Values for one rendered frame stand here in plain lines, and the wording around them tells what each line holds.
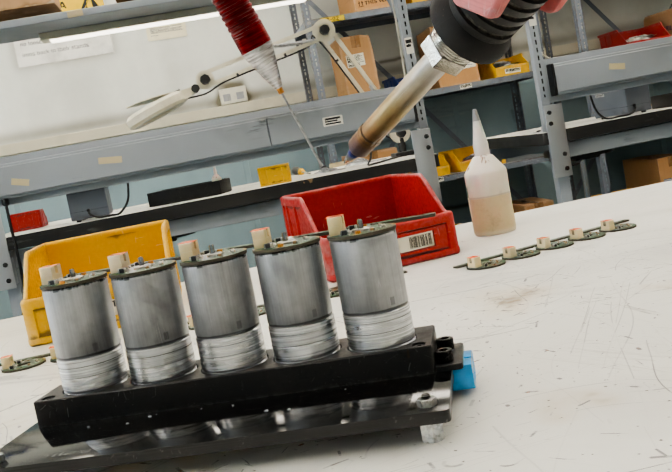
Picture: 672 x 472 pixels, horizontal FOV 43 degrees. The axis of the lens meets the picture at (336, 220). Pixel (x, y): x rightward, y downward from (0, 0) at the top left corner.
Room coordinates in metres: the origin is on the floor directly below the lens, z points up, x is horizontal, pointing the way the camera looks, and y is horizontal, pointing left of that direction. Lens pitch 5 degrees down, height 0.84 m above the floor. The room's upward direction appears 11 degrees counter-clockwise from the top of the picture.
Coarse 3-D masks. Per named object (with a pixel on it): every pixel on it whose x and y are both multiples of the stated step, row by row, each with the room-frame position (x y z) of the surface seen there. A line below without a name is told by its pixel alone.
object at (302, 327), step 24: (288, 240) 0.31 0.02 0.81; (264, 264) 0.30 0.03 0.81; (288, 264) 0.30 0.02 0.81; (312, 264) 0.30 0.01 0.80; (264, 288) 0.30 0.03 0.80; (288, 288) 0.30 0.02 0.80; (312, 288) 0.30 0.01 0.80; (288, 312) 0.30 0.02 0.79; (312, 312) 0.30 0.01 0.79; (288, 336) 0.30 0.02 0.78; (312, 336) 0.30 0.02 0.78; (336, 336) 0.30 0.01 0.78; (288, 360) 0.30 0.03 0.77
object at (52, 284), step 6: (66, 276) 0.33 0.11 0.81; (84, 276) 0.32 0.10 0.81; (90, 276) 0.32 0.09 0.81; (96, 276) 0.32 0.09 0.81; (102, 276) 0.32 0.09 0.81; (48, 282) 0.32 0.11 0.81; (54, 282) 0.32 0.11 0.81; (66, 282) 0.32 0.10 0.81; (72, 282) 0.31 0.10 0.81; (78, 282) 0.31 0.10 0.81; (84, 282) 0.31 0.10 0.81; (42, 288) 0.31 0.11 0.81; (48, 288) 0.31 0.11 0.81; (54, 288) 0.31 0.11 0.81
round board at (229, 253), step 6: (204, 252) 0.32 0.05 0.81; (222, 252) 0.32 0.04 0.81; (228, 252) 0.31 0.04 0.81; (234, 252) 0.31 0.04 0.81; (240, 252) 0.31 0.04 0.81; (246, 252) 0.31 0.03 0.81; (192, 258) 0.31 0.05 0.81; (198, 258) 0.31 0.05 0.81; (210, 258) 0.30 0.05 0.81; (216, 258) 0.30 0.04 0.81; (222, 258) 0.30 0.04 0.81; (228, 258) 0.30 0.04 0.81; (180, 264) 0.31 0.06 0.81; (186, 264) 0.30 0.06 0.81; (192, 264) 0.30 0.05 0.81; (198, 264) 0.30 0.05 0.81
